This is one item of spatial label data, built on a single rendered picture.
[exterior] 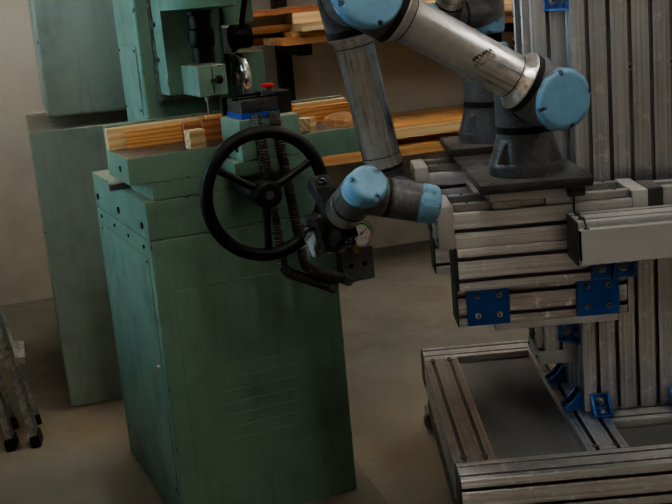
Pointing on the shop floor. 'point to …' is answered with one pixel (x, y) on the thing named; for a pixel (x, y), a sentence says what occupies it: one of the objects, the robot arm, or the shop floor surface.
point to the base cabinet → (228, 369)
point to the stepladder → (10, 351)
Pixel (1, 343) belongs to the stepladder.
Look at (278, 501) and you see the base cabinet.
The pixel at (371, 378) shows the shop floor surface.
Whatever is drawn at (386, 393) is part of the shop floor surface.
